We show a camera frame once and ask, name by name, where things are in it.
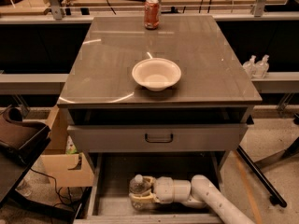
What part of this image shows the open middle grey drawer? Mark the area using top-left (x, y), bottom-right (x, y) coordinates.
top-left (74, 152), bottom-right (228, 224)

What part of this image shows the closed top grey drawer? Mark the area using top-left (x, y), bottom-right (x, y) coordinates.
top-left (67, 123), bottom-right (248, 153)

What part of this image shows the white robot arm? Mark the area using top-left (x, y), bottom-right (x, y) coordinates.
top-left (129, 175), bottom-right (255, 224)

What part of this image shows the black drawer handle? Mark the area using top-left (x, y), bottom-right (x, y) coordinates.
top-left (144, 133), bottom-right (174, 144)

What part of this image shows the right clear sanitizer bottle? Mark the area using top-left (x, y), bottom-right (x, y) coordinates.
top-left (253, 55), bottom-right (269, 78)

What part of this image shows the left clear sanitizer bottle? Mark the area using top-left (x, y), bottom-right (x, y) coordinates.
top-left (242, 55), bottom-right (256, 77)

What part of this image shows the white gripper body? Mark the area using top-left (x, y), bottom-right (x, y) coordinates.
top-left (153, 176), bottom-right (191, 204)

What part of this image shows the dark brown chair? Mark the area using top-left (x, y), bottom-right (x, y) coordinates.
top-left (0, 106), bottom-right (50, 203)

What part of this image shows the grey drawer cabinet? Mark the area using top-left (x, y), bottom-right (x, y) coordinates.
top-left (58, 15), bottom-right (262, 164)

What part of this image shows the red soda can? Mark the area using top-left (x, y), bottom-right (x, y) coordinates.
top-left (144, 0), bottom-right (160, 29)

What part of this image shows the clear sanitizer bottle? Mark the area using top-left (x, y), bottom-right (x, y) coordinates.
top-left (253, 55), bottom-right (269, 78)
top-left (242, 55), bottom-right (256, 77)

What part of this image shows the black tripod leg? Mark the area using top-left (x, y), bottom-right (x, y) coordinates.
top-left (236, 146), bottom-right (287, 208)

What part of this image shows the clear plastic water bottle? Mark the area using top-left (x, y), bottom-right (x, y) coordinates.
top-left (129, 175), bottom-right (152, 210)

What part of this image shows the white paper bowl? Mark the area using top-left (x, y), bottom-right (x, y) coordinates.
top-left (132, 58), bottom-right (181, 91)

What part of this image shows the black floor cable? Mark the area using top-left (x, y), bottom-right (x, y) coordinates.
top-left (29, 167), bottom-right (82, 213)

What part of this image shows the cardboard box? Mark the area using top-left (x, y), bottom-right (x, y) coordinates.
top-left (41, 105), bottom-right (94, 188)

